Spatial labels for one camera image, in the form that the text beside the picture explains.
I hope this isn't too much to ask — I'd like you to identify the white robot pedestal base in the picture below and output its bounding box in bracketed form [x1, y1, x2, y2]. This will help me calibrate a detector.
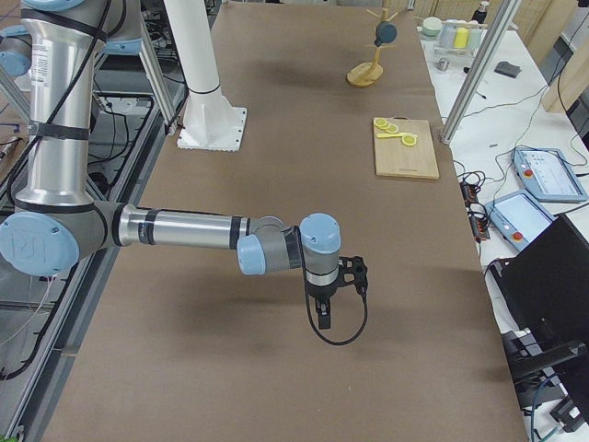
[164, 0, 248, 152]

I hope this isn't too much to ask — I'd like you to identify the cup tray with cups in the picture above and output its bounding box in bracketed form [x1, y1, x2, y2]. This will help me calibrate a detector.
[421, 17, 487, 58]

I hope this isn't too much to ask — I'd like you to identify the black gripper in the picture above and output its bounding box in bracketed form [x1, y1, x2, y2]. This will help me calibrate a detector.
[306, 282, 338, 330]

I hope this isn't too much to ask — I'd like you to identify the wooden cup rack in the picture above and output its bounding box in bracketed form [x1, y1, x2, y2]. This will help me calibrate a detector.
[346, 1, 398, 87]

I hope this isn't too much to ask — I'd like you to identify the teach pendant blue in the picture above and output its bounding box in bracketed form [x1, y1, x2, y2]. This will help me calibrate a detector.
[514, 146, 588, 203]

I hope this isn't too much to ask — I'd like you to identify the bamboo cutting board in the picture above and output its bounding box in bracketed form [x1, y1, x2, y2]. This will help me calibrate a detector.
[373, 117, 440, 180]

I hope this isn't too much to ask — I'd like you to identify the yellow plastic knife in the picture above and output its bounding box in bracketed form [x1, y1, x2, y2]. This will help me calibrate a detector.
[376, 133, 411, 139]

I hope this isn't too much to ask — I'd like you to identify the black power strip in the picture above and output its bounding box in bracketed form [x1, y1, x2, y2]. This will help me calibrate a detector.
[459, 180, 491, 243]

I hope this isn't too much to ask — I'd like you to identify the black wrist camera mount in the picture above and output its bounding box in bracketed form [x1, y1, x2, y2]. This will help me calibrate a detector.
[336, 256, 368, 298]

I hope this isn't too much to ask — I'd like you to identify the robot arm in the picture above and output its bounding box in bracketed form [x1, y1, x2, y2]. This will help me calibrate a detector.
[1, 1, 143, 86]
[1, 1, 343, 330]

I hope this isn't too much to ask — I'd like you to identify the small metal cup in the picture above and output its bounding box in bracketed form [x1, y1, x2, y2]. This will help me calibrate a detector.
[435, 57, 450, 72]

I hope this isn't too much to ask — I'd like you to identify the blue-grey mug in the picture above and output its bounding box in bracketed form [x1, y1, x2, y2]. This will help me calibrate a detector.
[374, 21, 398, 47]

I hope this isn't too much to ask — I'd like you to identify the aluminium frame post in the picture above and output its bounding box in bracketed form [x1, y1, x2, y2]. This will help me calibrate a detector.
[440, 0, 522, 145]

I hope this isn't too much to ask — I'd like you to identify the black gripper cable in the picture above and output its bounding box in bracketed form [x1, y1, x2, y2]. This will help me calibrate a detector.
[298, 229, 369, 345]

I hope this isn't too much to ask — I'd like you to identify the black monitor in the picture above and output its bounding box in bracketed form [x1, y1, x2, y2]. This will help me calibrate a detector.
[491, 215, 588, 343]

